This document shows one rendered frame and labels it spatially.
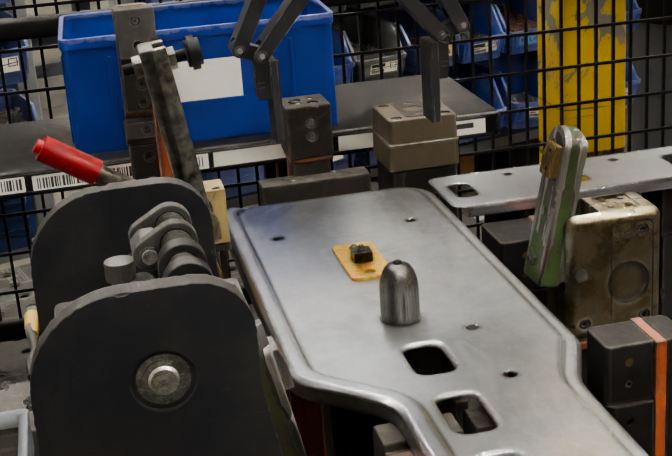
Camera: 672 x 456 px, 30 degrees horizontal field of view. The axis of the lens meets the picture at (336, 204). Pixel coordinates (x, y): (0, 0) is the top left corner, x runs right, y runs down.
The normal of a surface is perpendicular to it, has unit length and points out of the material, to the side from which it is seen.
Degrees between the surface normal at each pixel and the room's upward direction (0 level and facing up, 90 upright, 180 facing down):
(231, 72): 90
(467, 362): 0
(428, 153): 89
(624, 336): 0
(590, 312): 90
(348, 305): 0
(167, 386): 90
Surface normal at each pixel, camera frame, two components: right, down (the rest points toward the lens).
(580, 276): 0.22, 0.30
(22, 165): -0.07, -0.94
